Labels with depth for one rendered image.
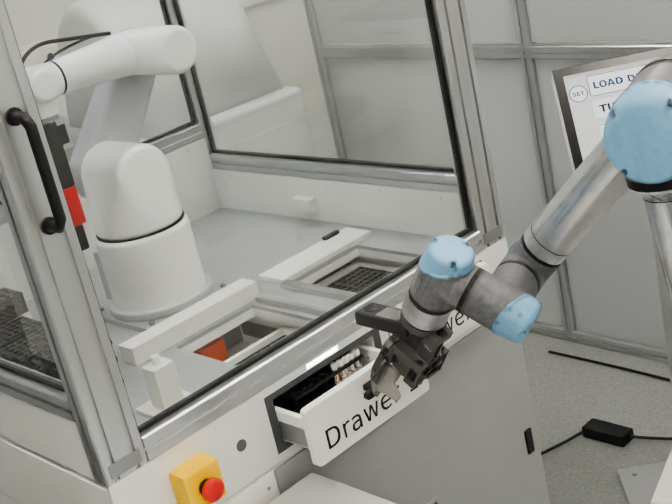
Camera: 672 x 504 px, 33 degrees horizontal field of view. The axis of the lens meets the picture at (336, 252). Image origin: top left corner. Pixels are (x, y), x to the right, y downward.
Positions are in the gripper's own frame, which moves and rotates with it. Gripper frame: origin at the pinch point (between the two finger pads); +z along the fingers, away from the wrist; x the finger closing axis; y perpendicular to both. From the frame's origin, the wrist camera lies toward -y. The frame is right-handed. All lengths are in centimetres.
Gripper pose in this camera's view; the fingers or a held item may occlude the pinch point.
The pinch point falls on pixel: (382, 382)
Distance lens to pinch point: 197.3
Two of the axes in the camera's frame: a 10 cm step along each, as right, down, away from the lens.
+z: -2.2, 6.8, 6.9
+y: 6.9, 6.2, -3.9
